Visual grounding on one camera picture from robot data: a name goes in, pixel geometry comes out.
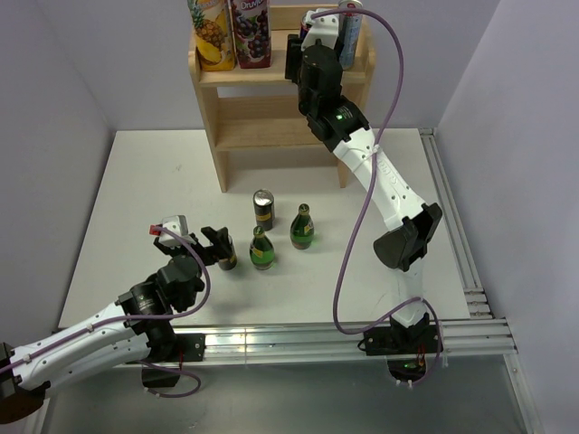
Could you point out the purple grape juice carton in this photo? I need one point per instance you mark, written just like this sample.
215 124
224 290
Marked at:
252 33

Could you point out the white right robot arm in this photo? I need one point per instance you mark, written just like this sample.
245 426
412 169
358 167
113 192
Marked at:
340 125

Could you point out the black gold band can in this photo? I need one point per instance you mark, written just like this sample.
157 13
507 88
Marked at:
230 261

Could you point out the light wooden shelf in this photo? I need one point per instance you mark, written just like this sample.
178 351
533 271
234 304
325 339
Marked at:
248 109

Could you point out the green perrier bottle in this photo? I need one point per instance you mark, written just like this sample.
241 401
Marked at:
262 252
302 229

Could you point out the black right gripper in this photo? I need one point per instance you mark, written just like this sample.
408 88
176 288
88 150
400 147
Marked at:
293 57

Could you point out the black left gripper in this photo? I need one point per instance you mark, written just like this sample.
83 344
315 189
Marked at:
220 247

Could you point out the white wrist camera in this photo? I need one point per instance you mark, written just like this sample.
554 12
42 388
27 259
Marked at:
324 31
177 224

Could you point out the silver Red Bull can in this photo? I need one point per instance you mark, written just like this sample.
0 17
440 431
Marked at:
349 30

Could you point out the blue Red Bull can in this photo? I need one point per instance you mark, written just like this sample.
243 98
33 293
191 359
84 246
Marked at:
306 23

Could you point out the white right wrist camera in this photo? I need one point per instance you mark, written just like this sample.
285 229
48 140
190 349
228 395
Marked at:
324 31

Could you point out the aluminium frame rail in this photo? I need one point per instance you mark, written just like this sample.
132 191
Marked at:
281 343

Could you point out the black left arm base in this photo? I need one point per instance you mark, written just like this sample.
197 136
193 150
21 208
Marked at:
165 367

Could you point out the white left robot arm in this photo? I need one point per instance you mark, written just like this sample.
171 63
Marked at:
135 328

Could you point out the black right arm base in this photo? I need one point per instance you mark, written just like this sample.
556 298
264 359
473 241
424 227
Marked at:
405 349

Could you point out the yellow pineapple juice carton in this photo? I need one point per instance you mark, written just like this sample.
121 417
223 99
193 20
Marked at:
212 34

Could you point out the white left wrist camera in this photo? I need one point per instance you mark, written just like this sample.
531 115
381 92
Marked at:
177 224

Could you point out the black yellow label can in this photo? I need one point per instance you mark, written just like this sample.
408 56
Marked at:
264 211

